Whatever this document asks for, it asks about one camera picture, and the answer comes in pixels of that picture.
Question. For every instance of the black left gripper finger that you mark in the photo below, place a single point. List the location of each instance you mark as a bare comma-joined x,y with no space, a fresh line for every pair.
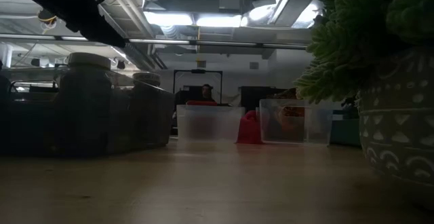
98,27

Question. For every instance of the person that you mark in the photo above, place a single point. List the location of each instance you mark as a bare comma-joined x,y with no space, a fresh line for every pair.
207,91

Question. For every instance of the ceiling light panel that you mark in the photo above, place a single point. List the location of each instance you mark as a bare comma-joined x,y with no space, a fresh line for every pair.
190,19

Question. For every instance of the black-framed stand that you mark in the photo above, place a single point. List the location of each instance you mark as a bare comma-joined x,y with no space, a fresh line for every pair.
197,71

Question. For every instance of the brown spice packet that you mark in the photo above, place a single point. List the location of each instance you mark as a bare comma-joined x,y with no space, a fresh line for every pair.
291,115

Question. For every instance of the black cabinet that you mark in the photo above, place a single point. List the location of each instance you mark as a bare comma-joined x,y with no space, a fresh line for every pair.
257,96

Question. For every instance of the clear plastic bin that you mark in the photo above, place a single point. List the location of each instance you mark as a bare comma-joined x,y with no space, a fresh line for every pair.
318,125
210,125

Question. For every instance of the teal plastic bin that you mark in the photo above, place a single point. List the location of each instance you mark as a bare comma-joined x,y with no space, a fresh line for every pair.
344,132

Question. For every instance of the dark grey translucent bin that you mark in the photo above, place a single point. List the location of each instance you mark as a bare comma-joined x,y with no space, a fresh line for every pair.
40,125

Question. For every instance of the red cloth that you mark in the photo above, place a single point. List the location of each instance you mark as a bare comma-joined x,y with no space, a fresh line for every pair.
249,129

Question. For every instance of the potted artificial green plant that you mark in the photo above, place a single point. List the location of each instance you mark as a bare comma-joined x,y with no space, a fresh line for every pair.
396,132

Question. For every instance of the black metal rig frame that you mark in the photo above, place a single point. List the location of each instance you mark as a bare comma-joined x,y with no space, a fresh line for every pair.
220,43

